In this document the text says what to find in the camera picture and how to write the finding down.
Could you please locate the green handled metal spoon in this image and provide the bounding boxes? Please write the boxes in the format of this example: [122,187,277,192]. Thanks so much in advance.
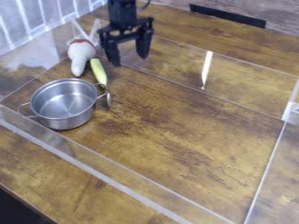
[90,59,113,108]

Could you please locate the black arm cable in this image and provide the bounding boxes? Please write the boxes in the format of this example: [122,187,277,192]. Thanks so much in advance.
[138,0,153,11]

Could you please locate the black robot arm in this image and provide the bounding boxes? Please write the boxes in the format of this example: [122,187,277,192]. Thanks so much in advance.
[98,0,155,67]

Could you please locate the clear acrylic stand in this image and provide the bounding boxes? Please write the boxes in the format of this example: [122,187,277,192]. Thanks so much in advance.
[67,18,102,46]

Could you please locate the small steel pot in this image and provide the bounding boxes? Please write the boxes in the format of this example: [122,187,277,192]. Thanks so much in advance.
[18,78,109,130]

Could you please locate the white plush toy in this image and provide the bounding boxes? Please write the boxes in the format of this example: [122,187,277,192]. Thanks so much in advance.
[69,39,97,77]

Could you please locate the black strip on table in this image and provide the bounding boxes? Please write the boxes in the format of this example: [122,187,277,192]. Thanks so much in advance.
[190,3,267,28]

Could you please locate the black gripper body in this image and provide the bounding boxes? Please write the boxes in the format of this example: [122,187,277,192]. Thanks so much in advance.
[98,17,155,47]

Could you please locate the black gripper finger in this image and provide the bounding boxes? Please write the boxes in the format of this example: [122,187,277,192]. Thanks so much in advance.
[135,27,154,59]
[105,40,121,67]

